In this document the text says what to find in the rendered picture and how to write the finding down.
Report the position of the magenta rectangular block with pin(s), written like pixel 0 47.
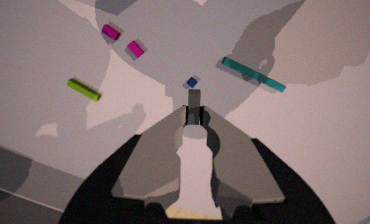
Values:
pixel 135 48
pixel 111 32

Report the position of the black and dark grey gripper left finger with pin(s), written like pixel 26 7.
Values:
pixel 144 169

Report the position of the small blue block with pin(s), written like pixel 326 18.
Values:
pixel 192 82

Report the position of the lime green rod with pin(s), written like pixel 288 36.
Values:
pixel 83 89

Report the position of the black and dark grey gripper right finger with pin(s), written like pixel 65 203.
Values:
pixel 246 172

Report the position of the turquoise rod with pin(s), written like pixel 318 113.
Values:
pixel 253 74

